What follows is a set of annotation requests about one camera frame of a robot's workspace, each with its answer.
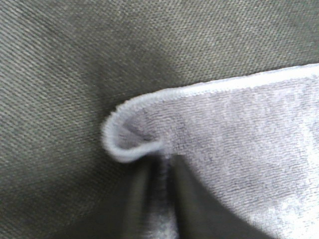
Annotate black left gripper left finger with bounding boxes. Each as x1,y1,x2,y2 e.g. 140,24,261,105
120,159,158,239

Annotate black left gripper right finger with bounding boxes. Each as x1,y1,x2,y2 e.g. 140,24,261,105
171,155,271,239

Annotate grey-blue towel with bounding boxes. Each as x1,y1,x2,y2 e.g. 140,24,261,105
101,64,319,239

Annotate black table cloth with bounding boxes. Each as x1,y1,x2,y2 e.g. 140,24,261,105
0,0,319,239

